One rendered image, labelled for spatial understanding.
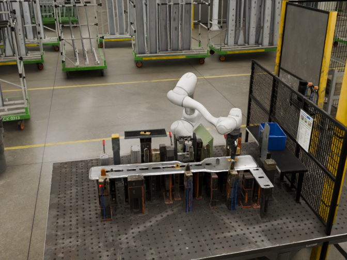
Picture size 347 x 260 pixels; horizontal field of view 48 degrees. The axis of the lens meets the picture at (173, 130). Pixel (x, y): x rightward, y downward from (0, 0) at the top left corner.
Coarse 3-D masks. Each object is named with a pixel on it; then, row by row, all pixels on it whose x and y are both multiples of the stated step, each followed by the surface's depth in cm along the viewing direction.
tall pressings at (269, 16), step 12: (228, 0) 1039; (252, 0) 1028; (264, 0) 1018; (276, 0) 1021; (228, 12) 1027; (240, 12) 1037; (252, 12) 1037; (264, 12) 1028; (276, 12) 1030; (228, 24) 1037; (240, 24) 1047; (252, 24) 1047; (264, 24) 1035; (276, 24) 1041; (228, 36) 1046; (240, 36) 1053; (252, 36) 1059; (264, 36) 1043; (276, 36) 1053
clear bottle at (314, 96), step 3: (315, 87) 307; (315, 90) 308; (312, 93) 309; (315, 93) 308; (318, 93) 308; (312, 96) 309; (315, 96) 308; (318, 96) 308; (312, 99) 310; (315, 99) 309; (318, 99) 310; (315, 102) 310; (309, 108) 314
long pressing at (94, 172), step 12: (228, 156) 334; (240, 156) 334; (96, 168) 316; (108, 168) 316; (120, 168) 316; (132, 168) 316; (168, 168) 316; (180, 168) 316; (192, 168) 316; (204, 168) 316; (216, 168) 316; (228, 168) 316; (240, 168) 316
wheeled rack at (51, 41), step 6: (54, 12) 1087; (24, 30) 1167; (54, 30) 1189; (54, 36) 1201; (30, 42) 1108; (36, 42) 1112; (42, 42) 1114; (48, 42) 1117; (54, 42) 1117; (54, 48) 1132
